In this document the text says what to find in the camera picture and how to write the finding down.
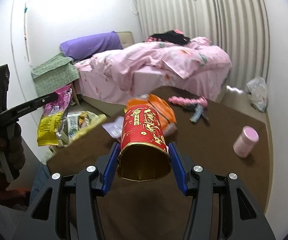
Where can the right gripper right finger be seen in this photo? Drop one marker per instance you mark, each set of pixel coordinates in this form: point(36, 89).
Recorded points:
point(240, 217)

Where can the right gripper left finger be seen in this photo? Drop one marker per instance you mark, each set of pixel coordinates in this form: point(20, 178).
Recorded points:
point(48, 215)

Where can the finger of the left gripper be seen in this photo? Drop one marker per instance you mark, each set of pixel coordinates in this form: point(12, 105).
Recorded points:
point(28, 107)

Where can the pink yellow chip bag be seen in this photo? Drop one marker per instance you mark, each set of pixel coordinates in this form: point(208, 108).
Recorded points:
point(53, 118)

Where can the red paper cup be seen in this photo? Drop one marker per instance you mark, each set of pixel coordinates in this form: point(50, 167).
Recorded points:
point(143, 155)

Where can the clear lilac plastic tray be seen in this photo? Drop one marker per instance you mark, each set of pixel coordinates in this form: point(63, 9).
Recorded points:
point(114, 129)

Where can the orange snack bag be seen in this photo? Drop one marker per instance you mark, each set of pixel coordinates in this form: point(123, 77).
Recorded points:
point(165, 112)

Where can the yellow trash bag bin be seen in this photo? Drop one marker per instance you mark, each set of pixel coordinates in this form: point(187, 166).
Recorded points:
point(76, 125)

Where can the person left hand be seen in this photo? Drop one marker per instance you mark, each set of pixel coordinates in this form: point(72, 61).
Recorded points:
point(12, 158)

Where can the blue jeans leg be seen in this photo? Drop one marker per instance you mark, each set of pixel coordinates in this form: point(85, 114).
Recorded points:
point(41, 178)

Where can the pink cylindrical cup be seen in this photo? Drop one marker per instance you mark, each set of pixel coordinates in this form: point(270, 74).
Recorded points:
point(245, 141)

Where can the green checked cloth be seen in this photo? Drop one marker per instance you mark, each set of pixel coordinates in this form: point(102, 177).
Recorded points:
point(53, 74)

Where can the purple pillow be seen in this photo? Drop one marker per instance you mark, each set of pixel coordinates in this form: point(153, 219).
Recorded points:
point(84, 47)

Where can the pink floral bed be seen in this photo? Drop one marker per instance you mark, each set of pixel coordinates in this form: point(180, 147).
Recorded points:
point(100, 87)

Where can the white plastic bag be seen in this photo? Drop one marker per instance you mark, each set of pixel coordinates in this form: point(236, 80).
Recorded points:
point(258, 93)

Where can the beige headboard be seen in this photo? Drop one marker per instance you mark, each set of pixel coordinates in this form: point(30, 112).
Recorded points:
point(126, 38)

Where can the pink floral duvet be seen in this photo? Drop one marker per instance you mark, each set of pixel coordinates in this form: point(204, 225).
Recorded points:
point(195, 57)

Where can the black pink garment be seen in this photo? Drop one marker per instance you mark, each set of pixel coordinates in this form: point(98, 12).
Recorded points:
point(172, 36)

